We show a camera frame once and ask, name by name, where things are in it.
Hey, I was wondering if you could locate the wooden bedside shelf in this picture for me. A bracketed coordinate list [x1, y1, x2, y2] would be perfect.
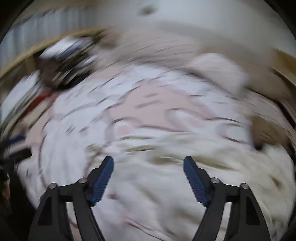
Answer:
[270, 48, 295, 98]
[1, 27, 108, 88]

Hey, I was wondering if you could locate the wooden bedside shelf right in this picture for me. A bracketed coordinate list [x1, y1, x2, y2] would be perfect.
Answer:
[270, 48, 295, 98]

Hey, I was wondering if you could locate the red folded garment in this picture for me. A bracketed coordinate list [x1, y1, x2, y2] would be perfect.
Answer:
[21, 90, 54, 116]

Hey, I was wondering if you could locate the tall folded clothes stack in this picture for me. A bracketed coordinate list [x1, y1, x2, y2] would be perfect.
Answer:
[39, 36, 96, 90]

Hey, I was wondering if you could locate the grey pleated curtain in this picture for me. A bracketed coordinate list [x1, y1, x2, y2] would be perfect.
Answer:
[1, 6, 95, 67]

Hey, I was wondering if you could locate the olive brown garment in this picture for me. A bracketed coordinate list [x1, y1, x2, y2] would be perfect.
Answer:
[251, 115, 290, 150]

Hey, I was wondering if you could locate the cream floral dress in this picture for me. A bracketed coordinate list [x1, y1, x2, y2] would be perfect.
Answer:
[107, 133, 295, 240]

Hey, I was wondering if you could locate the white folded cloth pile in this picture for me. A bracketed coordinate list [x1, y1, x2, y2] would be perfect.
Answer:
[1, 70, 42, 128]

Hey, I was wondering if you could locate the long beige bolster pillow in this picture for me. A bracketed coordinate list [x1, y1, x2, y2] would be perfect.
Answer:
[218, 53, 291, 99]

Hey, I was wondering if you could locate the bear pattern bed sheet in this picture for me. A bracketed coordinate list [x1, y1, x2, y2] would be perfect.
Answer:
[18, 64, 255, 240]

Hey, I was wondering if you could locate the wooden bedside shelf left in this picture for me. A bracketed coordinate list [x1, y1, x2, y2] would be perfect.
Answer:
[1, 27, 108, 88]

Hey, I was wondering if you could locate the small fluffy white pillow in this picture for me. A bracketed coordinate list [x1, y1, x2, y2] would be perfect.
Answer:
[187, 53, 248, 98]

